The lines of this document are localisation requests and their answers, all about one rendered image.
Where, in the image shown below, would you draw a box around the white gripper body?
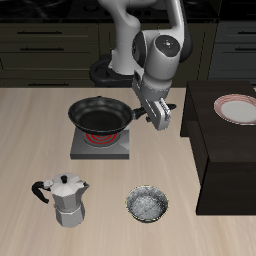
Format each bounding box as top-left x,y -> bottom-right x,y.
132,69 -> 172,132

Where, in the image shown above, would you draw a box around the black frying pan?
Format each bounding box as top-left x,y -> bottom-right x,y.
67,96 -> 177,136

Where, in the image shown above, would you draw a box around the dark grey stove plate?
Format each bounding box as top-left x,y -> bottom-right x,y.
69,127 -> 131,160

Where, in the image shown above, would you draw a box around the white red-rimmed plate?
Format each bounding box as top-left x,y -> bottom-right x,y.
213,93 -> 256,127

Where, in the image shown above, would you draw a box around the dark kitchen cupboards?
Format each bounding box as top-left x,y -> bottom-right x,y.
0,20 -> 218,89

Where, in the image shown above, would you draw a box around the grey kitchen cupboard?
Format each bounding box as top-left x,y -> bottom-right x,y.
207,20 -> 256,82

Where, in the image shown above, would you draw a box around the dark wooden cabinet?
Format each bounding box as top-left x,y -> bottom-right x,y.
179,80 -> 256,216

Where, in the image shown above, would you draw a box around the grey speckled bowl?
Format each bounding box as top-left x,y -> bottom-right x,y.
125,185 -> 170,224

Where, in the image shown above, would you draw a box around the silver moka pot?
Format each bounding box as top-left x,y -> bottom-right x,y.
31,172 -> 91,228

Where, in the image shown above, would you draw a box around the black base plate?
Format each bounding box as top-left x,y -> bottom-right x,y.
88,54 -> 135,88

